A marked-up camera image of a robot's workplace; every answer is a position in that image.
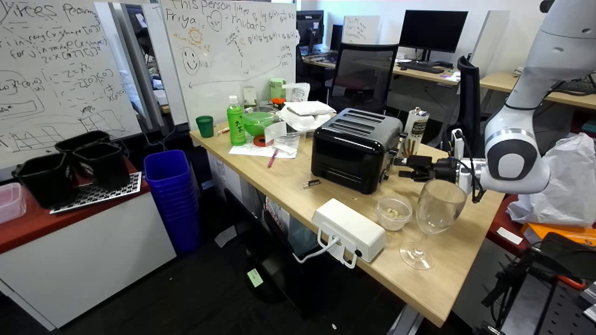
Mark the pink plastic container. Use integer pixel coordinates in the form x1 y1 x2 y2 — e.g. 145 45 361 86
0 183 25 224

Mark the green plastic bottle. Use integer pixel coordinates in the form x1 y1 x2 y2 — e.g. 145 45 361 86
227 96 245 146

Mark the black four-slot toaster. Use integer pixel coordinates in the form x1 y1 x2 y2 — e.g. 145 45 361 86
310 109 402 194

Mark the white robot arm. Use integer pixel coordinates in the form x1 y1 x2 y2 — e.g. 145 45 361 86
422 0 596 194

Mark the black computer monitor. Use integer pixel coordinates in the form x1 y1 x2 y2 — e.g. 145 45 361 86
398 10 467 53

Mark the small clear plastic bowl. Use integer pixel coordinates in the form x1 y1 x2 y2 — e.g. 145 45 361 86
376 196 413 233

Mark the white power strip box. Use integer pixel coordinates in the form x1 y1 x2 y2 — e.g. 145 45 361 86
310 200 385 269

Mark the stack of blue bins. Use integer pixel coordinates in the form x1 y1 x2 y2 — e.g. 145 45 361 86
143 150 199 256

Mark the left whiteboard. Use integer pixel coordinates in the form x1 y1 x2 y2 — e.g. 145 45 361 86
0 0 139 170

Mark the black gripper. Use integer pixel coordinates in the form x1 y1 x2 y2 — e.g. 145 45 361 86
413 157 456 183

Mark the dark green cup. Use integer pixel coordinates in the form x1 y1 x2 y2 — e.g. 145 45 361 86
195 116 214 139

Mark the black mesh office chair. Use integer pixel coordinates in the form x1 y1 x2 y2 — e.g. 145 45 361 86
327 44 396 114

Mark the whiteboard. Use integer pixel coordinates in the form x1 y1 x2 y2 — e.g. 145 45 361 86
160 0 297 122
0 0 139 170

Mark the white styrofoam container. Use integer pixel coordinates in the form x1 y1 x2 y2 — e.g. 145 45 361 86
277 101 335 133

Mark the white plastic bag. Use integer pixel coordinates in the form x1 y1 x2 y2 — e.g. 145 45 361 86
506 133 596 228

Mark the black plastic bin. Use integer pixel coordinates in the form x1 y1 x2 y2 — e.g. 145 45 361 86
12 153 76 209

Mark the right whiteboard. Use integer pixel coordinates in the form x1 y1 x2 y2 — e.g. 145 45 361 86
160 0 297 122

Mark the clear wine glass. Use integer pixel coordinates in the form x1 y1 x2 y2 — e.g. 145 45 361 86
400 179 467 271

